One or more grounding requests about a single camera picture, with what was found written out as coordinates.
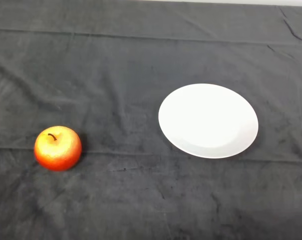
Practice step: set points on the white round plate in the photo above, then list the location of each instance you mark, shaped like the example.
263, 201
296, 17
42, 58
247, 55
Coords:
208, 121

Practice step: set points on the red yellow apple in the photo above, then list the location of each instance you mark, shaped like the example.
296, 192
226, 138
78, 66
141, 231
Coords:
58, 152

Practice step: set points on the black cloth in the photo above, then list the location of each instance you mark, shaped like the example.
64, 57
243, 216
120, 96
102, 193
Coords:
130, 75

